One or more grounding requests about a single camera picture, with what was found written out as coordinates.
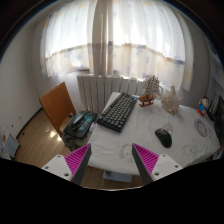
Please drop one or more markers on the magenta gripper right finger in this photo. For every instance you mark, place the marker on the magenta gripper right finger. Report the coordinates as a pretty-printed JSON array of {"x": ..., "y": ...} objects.
[{"x": 152, "y": 166}]

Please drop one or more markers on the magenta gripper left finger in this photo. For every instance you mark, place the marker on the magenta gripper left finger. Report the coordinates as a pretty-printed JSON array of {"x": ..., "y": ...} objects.
[{"x": 72, "y": 166}]

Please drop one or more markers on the black computer mouse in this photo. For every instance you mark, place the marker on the black computer mouse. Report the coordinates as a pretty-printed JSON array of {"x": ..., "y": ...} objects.
[{"x": 164, "y": 137}]

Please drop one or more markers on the black bag on stool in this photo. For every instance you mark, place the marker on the black bag on stool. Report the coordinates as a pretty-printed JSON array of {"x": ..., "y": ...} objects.
[{"x": 76, "y": 133}]

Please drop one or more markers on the white patterned tablecloth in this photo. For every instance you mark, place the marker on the white patterned tablecloth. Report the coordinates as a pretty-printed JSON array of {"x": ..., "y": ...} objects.
[{"x": 193, "y": 138}]

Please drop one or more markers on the black mechanical keyboard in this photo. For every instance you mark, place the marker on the black mechanical keyboard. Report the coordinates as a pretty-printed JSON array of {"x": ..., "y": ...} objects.
[{"x": 118, "y": 112}]

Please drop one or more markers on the white box on floor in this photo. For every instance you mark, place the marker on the white box on floor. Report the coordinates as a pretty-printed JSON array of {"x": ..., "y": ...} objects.
[{"x": 11, "y": 145}]

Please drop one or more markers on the wooden chair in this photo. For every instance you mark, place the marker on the wooden chair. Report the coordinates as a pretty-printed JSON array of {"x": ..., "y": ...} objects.
[{"x": 58, "y": 105}]

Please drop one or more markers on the wooden model sailing ship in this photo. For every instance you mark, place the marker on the wooden model sailing ship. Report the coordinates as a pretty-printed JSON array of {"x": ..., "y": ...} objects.
[{"x": 150, "y": 91}]

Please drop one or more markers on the white radiator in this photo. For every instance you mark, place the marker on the white radiator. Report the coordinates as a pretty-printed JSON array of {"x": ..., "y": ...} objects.
[{"x": 95, "y": 91}]

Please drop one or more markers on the cartoon boy figurine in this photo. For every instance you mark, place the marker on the cartoon boy figurine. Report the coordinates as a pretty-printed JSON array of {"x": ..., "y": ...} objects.
[{"x": 203, "y": 106}]

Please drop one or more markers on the dark monitor at right edge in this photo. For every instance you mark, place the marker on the dark monitor at right edge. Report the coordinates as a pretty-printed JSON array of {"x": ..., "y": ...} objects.
[{"x": 216, "y": 114}]

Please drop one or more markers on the left sheer curtain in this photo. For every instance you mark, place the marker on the left sheer curtain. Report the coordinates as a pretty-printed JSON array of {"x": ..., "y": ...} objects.
[{"x": 66, "y": 40}]

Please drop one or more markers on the sheer curtain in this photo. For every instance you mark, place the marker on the sheer curtain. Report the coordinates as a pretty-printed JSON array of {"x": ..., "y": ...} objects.
[
  {"x": 146, "y": 40},
  {"x": 66, "y": 40}
]

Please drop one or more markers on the right sheer curtain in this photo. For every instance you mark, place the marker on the right sheer curtain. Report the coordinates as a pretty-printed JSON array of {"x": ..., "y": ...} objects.
[{"x": 146, "y": 40}]

